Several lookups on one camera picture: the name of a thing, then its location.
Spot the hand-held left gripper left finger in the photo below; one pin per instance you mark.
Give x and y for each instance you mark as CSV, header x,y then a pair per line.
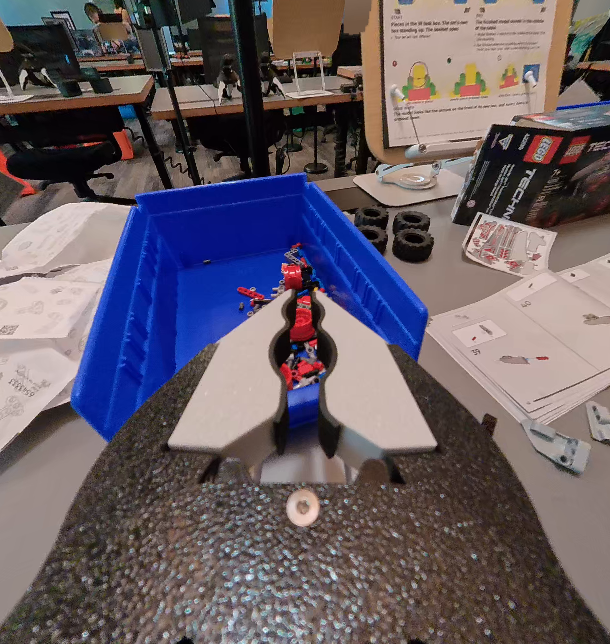
x,y
224,397

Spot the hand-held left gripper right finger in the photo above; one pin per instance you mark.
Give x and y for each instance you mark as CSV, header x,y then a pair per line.
x,y
380,397

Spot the blue plastic bin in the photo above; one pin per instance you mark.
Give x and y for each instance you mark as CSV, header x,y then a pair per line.
x,y
209,312

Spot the pile of toy bricks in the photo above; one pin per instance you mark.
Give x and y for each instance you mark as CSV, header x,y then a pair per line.
x,y
292,274

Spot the grey wedge toy panel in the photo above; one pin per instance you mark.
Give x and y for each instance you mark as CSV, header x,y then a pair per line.
x,y
561,445

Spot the small grey toy piece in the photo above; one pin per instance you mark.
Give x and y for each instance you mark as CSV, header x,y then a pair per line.
x,y
601,422

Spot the grey desk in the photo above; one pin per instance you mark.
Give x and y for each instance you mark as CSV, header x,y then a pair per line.
x,y
577,528

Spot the instruction booklet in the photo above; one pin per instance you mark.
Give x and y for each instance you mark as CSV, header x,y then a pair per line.
x,y
536,322

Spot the sticker sheet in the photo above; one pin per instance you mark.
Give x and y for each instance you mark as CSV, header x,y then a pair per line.
x,y
506,241

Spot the white paper bag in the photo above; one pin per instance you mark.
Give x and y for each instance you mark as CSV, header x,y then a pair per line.
x,y
13,397
58,236
38,307

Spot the pale board stand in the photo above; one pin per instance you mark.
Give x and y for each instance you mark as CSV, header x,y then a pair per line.
x,y
385,171

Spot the black toy set box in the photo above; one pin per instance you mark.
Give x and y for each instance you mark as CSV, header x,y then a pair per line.
x,y
511,186

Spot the printed instruction sheet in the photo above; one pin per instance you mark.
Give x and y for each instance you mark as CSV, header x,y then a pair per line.
x,y
436,120

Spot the black office chair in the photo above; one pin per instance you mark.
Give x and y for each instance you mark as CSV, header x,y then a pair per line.
x,y
58,161

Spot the tan display board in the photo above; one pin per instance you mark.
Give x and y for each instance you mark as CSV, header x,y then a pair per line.
x,y
373,100

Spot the wood-edged table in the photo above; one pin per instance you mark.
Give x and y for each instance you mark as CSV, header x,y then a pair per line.
x,y
199,98
119,88

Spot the black tripod stand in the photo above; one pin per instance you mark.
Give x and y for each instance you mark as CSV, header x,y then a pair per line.
x,y
171,100

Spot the idle black gripper device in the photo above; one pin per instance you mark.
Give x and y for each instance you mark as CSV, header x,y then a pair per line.
x,y
271,73
30,75
228,75

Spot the black pole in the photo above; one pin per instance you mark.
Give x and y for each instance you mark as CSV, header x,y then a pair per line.
x,y
247,75

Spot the tan cardboard panel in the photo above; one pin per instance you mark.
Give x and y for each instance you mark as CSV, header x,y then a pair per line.
x,y
305,25

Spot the black monitor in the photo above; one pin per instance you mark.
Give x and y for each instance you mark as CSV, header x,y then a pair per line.
x,y
43,48

